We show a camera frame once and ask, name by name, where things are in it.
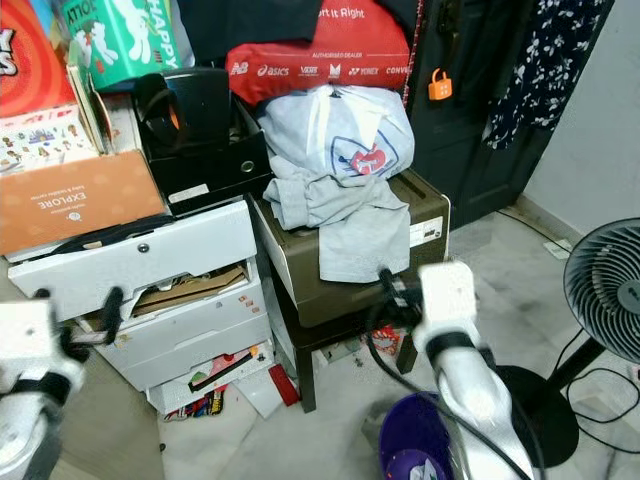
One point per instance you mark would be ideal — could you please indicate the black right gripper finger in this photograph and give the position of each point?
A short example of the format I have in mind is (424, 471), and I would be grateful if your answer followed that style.
(391, 294)

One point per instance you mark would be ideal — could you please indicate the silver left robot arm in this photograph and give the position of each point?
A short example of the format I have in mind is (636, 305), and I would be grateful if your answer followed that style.
(30, 430)

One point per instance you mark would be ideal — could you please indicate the brown office printer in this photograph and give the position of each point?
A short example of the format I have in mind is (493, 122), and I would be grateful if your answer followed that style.
(300, 270)

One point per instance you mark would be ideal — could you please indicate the orange cardboard carton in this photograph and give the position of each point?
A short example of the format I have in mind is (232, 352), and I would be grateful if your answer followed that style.
(80, 200)

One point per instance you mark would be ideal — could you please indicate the grey printed shirt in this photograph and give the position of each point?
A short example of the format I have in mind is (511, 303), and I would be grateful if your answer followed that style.
(345, 200)

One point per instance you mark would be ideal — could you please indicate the dark wooden stool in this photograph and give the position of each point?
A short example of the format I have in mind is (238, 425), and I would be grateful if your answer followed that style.
(305, 365)

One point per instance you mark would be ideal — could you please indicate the purple plastic bucket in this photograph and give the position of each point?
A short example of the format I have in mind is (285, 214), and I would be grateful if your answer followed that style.
(410, 435)

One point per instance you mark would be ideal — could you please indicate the red flat packet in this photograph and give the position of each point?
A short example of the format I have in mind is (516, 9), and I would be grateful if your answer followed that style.
(282, 383)

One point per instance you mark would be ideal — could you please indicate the white box with cartoon stickers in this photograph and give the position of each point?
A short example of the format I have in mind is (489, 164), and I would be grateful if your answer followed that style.
(50, 140)

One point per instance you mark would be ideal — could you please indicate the black wardrobe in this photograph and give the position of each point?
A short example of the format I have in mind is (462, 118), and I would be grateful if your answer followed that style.
(470, 150)

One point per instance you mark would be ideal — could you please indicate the black rectangular box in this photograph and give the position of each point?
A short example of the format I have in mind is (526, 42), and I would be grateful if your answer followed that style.
(220, 170)

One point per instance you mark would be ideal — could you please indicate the dark grey standing fan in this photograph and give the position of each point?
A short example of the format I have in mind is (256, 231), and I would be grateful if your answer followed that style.
(605, 275)

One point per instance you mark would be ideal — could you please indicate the orange padlock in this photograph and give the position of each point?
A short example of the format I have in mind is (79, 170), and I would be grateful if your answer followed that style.
(440, 87)

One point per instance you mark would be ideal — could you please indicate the red cartoon print box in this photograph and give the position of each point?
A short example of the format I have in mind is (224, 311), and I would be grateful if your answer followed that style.
(35, 60)

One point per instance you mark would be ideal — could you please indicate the red sports bag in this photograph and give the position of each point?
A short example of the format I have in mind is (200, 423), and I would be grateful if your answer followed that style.
(360, 55)

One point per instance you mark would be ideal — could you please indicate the green printed bag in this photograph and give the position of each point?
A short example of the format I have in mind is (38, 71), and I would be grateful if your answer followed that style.
(125, 40)

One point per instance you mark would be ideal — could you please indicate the dark floral garment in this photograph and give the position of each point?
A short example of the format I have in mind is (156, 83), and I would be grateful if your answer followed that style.
(545, 60)

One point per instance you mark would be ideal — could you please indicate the black folded garment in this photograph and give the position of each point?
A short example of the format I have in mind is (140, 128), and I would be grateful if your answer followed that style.
(240, 25)

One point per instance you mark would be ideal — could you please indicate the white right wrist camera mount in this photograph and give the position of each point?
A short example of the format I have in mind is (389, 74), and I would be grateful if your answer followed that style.
(448, 298)

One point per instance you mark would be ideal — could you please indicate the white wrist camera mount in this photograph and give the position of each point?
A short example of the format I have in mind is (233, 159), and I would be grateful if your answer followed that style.
(28, 335)
(448, 298)

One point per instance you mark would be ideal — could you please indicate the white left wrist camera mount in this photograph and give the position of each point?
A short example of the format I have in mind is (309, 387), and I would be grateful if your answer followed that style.
(28, 335)

